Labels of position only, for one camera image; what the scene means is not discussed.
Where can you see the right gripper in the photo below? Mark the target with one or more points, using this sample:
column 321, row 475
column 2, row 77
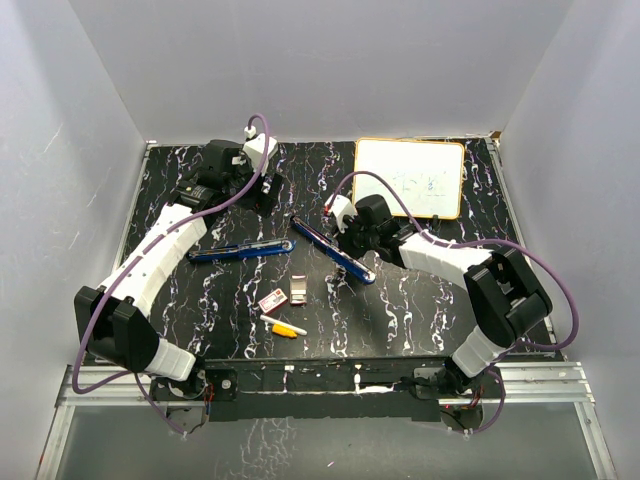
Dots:
column 343, row 239

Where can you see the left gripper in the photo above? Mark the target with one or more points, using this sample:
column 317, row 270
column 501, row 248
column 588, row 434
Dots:
column 260, row 202

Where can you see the staple tray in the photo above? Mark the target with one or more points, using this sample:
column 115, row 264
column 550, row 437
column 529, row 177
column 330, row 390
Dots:
column 298, row 290

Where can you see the red white staple box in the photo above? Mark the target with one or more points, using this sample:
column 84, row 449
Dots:
column 273, row 300

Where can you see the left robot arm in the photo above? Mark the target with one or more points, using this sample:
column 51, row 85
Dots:
column 113, row 318

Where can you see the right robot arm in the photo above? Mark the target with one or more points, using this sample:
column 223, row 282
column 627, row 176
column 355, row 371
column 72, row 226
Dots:
column 506, row 297

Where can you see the white marker pen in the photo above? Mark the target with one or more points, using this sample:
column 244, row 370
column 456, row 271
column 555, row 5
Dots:
column 283, row 325

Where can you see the yellow marker cap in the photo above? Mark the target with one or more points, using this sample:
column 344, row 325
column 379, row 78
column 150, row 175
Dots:
column 283, row 331

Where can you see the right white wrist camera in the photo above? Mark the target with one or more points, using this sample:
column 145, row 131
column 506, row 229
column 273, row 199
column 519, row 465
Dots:
column 341, row 209

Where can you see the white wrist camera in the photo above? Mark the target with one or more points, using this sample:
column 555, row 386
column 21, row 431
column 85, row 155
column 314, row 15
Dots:
column 254, row 146
column 341, row 209

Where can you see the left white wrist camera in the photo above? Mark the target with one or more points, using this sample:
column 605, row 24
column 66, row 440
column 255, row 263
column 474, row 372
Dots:
column 254, row 146

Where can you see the small whiteboard orange frame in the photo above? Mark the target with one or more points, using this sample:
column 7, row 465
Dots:
column 422, row 177

